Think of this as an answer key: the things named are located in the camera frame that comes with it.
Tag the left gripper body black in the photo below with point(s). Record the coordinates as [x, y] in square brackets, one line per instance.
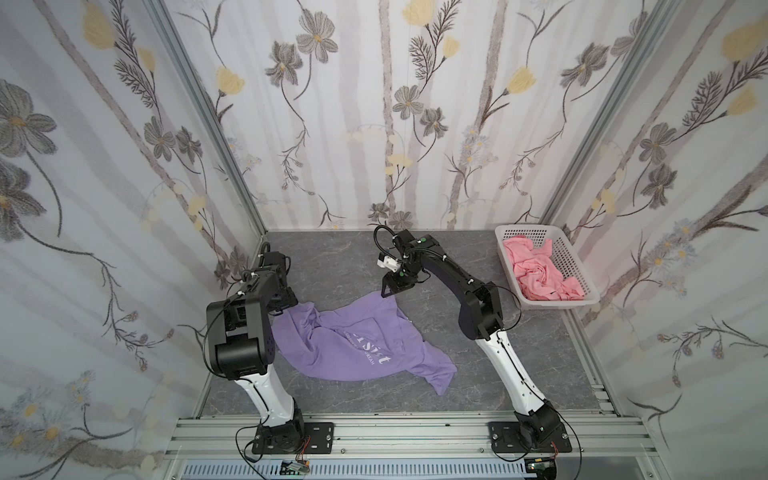
[285, 299]

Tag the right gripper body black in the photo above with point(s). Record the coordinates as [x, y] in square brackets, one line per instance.
[395, 282]

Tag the purple t-shirt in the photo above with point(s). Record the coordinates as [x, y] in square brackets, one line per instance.
[370, 338]

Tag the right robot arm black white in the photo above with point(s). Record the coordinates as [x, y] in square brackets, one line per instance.
[538, 426]

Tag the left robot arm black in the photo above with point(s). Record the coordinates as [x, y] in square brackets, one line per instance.
[240, 346]

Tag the pink t-shirt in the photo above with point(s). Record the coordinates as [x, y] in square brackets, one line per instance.
[536, 274]

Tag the white plastic laundry basket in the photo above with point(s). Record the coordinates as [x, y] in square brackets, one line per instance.
[563, 256]

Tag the small circuit board left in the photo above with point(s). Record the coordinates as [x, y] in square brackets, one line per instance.
[294, 468]

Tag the small circuit board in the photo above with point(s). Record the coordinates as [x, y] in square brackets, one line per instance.
[542, 468]
[294, 468]

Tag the white ventilation grille strip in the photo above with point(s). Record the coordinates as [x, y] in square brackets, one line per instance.
[359, 469]

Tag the small circuit board right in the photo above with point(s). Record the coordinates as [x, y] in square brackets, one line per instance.
[542, 468]

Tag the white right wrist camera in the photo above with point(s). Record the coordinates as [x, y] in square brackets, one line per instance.
[388, 262]

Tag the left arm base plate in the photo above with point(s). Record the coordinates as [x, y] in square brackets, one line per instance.
[292, 438]

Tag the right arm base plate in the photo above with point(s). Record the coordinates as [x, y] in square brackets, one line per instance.
[508, 437]

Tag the aluminium front rail frame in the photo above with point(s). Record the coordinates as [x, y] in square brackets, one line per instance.
[593, 434]

